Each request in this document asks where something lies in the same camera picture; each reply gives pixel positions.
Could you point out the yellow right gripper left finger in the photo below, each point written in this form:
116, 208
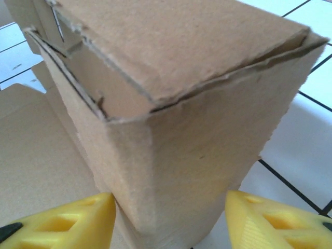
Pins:
98, 220

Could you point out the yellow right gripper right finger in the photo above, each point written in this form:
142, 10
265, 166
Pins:
246, 223

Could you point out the brown cardboard box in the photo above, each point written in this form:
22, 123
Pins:
207, 142

